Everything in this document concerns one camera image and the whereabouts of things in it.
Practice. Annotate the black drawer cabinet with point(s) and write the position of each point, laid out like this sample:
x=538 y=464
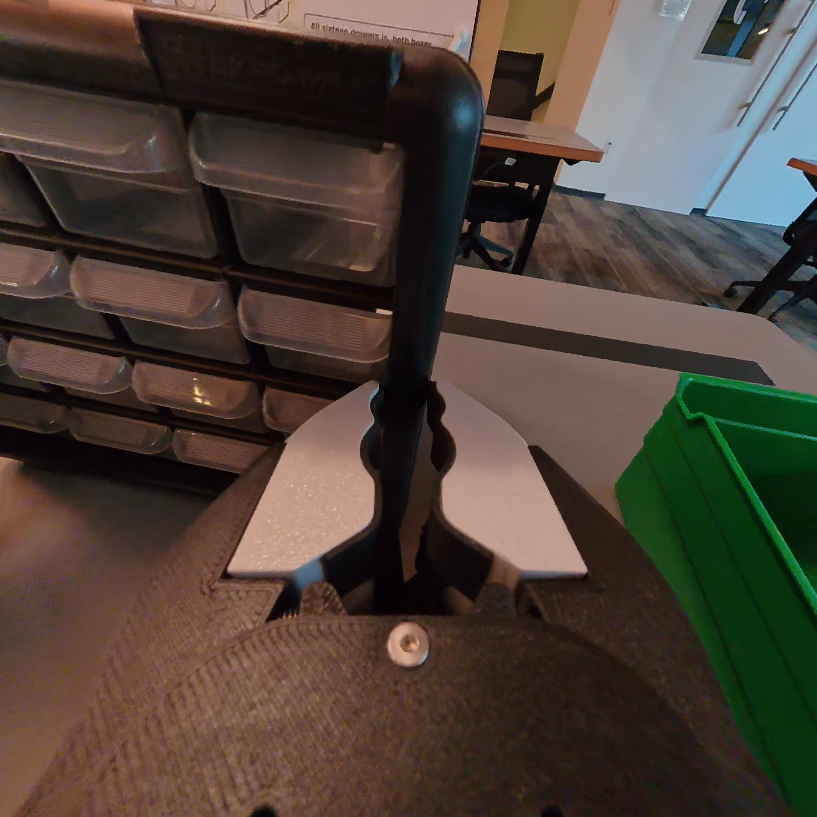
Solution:
x=440 y=159

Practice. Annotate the white instruction poster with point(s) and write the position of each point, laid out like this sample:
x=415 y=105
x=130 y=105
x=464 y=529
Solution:
x=383 y=29

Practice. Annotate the dark tape strip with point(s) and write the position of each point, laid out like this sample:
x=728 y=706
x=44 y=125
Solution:
x=606 y=348

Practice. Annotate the green plastic bin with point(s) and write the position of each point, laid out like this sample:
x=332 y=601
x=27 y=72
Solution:
x=702 y=542

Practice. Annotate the background wooden desk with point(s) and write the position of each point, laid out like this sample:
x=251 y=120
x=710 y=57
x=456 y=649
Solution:
x=542 y=137
x=801 y=169

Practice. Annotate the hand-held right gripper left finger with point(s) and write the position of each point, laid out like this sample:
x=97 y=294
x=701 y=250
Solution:
x=306 y=498

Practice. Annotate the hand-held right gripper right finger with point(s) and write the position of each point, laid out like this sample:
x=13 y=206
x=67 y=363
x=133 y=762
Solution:
x=504 y=504

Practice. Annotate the black office chair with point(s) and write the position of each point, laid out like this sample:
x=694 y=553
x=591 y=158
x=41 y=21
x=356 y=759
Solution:
x=798 y=242
x=504 y=198

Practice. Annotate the rows of clear cabinet drawers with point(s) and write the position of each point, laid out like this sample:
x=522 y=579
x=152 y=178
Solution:
x=127 y=179

